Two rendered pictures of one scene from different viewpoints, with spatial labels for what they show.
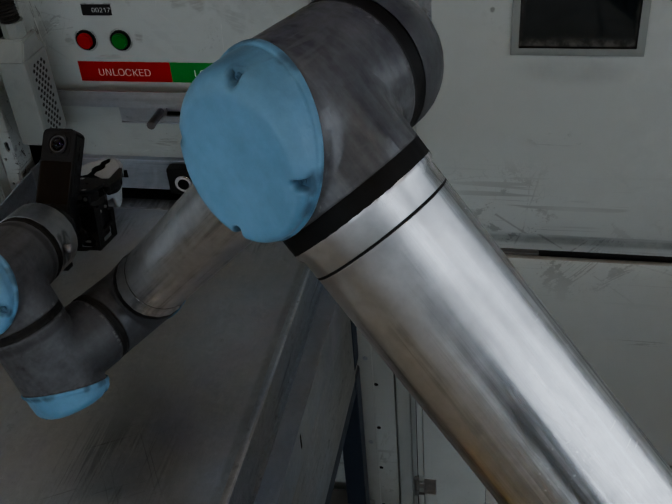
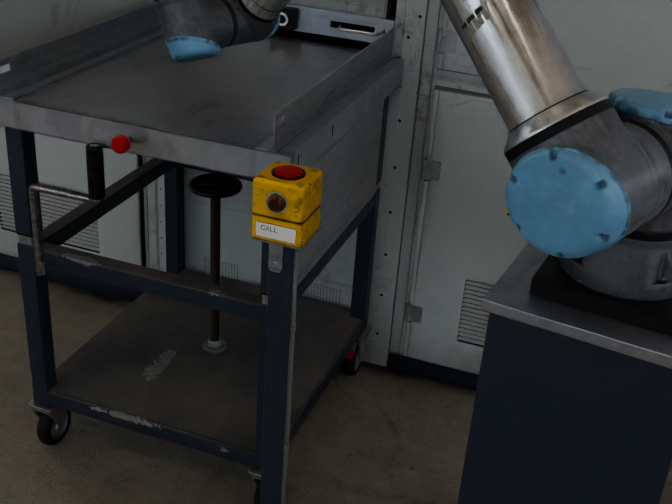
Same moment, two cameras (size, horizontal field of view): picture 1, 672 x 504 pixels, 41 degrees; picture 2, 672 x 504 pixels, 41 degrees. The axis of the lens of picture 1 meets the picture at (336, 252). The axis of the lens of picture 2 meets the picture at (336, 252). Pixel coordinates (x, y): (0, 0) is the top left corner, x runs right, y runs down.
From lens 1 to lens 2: 87 cm
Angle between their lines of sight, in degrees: 9
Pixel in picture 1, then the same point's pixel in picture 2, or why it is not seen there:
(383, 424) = (389, 251)
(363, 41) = not seen: outside the picture
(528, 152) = not seen: hidden behind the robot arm
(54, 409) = (185, 47)
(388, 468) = (386, 296)
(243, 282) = (311, 69)
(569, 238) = not seen: hidden behind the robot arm
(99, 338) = (221, 17)
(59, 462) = (173, 108)
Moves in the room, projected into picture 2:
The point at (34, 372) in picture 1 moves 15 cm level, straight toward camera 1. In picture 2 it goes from (180, 18) to (197, 40)
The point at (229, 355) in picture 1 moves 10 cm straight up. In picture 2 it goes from (294, 91) to (296, 42)
